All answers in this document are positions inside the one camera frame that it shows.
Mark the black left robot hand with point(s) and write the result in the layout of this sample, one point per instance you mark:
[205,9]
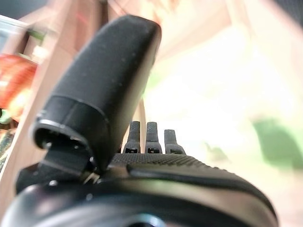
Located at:
[104,94]

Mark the green leafy vegetable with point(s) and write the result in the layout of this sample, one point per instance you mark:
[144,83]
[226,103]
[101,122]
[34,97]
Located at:
[277,142]

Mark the orange woven basket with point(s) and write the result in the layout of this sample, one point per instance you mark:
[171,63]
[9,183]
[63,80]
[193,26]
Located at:
[14,78]

